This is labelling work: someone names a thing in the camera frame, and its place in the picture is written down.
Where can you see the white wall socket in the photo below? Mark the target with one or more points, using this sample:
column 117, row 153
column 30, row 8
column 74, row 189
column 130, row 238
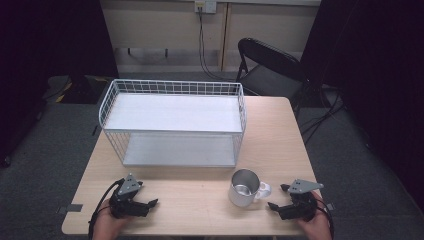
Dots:
column 205, row 6

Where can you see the black folding chair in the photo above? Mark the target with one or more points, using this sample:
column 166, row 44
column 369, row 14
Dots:
column 266, row 81

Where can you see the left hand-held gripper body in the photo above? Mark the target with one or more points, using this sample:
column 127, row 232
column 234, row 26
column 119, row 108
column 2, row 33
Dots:
column 128, row 206

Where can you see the person's left hand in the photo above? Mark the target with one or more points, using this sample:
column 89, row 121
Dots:
column 105, row 226

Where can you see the dark stand base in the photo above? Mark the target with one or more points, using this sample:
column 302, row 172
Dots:
column 80, row 90

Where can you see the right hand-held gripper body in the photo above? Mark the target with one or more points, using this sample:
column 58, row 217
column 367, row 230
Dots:
column 300, row 210

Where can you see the black curtain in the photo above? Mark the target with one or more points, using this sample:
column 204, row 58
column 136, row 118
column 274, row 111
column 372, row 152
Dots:
column 50, row 40
column 376, row 83

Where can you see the person's right hand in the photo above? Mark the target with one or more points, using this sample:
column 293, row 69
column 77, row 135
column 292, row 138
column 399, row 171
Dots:
column 320, row 226

